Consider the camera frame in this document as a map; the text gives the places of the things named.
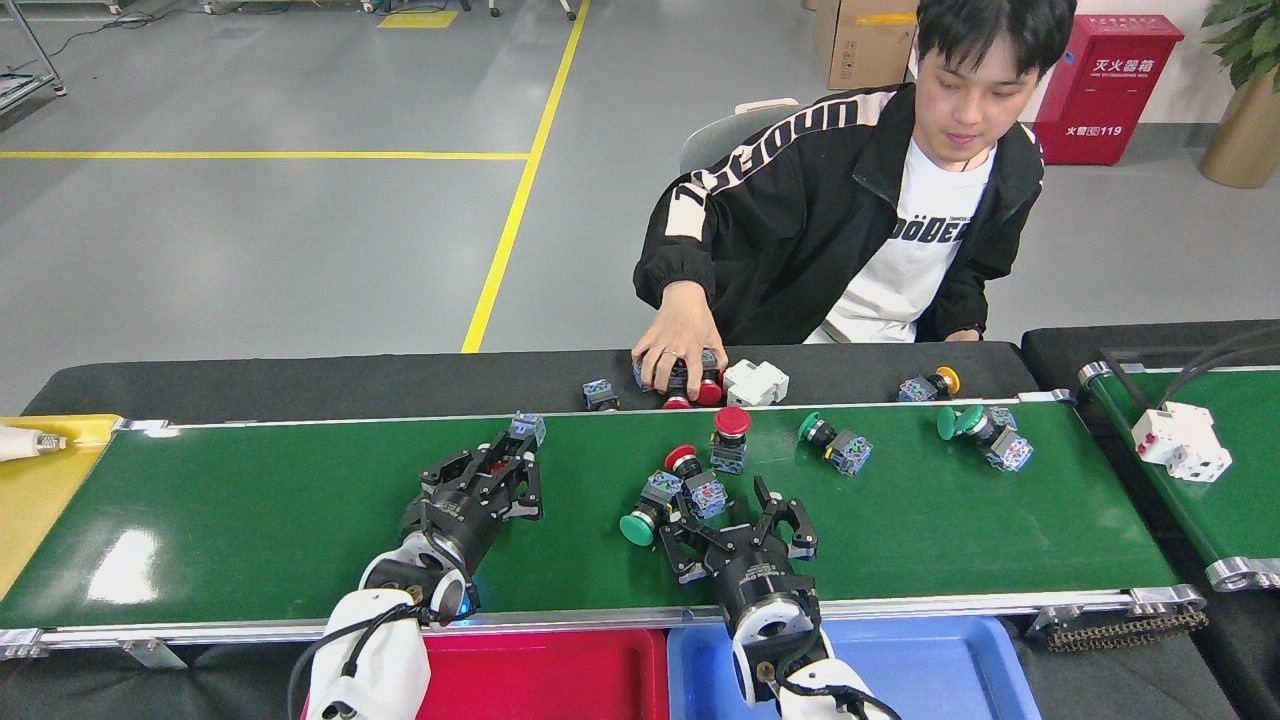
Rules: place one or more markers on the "red plastic tray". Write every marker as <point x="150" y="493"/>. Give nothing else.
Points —
<point x="550" y="680"/>

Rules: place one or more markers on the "red fire extinguisher box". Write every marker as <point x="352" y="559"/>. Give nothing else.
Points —
<point x="1105" y="95"/>

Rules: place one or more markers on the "potted plant gold planter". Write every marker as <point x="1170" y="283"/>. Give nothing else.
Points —
<point x="1240" y="140"/>

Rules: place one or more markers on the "metal rack on wheels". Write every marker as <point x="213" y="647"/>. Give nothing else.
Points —
<point x="25" y="85"/>

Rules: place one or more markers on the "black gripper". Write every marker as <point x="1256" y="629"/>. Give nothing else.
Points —
<point x="765" y="575"/>

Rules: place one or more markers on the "blue plastic tray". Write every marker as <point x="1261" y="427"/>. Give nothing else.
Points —
<point x="930" y="680"/>

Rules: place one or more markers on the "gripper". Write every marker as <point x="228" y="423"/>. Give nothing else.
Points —
<point x="450" y="530"/>

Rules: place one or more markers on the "brown cardboard box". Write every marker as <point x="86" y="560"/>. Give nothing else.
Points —
<point x="860" y="45"/>

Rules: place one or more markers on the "white bulb with metal tip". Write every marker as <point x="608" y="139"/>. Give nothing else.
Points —
<point x="18" y="443"/>

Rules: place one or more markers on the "person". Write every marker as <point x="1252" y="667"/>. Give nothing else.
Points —
<point x="800" y="210"/>

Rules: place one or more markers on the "person's right hand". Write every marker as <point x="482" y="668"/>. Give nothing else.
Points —
<point x="680" y="335"/>

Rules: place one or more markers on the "yellow plastic tray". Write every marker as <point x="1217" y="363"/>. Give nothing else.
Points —
<point x="40" y="510"/>

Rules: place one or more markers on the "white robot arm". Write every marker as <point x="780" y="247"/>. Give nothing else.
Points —
<point x="770" y="640"/>
<point x="375" y="650"/>

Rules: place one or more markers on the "yellow push button switch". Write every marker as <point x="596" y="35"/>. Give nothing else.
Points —
<point x="925" y="387"/>
<point x="600" y="395"/>

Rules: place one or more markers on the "grey office chair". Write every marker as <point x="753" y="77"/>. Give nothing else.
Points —
<point x="725" y="135"/>

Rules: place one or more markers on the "long green conveyor belt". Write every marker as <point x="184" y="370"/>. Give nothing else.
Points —
<point x="250" y="520"/>

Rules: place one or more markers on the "green feeder conveyor belt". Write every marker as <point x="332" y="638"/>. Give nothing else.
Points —
<point x="1200" y="520"/>

